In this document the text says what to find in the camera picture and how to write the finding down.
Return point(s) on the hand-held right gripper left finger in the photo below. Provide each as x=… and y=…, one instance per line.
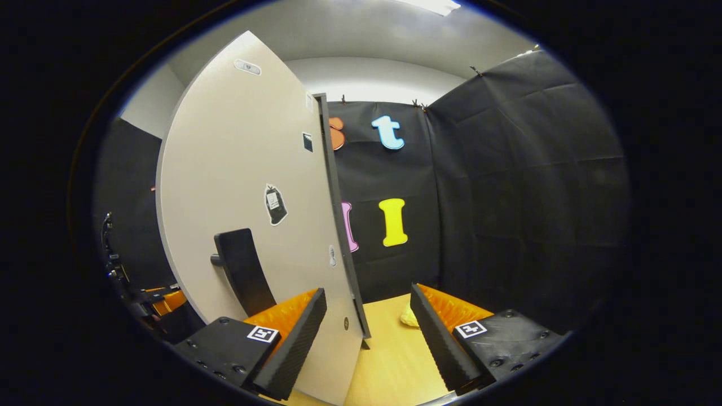
x=296, y=347

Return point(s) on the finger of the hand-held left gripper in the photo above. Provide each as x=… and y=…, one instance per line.
x=169, y=303
x=163, y=291

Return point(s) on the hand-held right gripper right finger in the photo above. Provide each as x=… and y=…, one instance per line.
x=440, y=347

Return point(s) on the beige cabinet door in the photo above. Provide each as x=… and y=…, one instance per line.
x=237, y=141

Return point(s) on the yellow lumpy object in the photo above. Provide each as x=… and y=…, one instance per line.
x=410, y=317

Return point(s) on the black backdrop cloth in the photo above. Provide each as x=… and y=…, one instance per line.
x=507, y=197

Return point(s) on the long ceiling light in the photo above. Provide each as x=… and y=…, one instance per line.
x=431, y=5

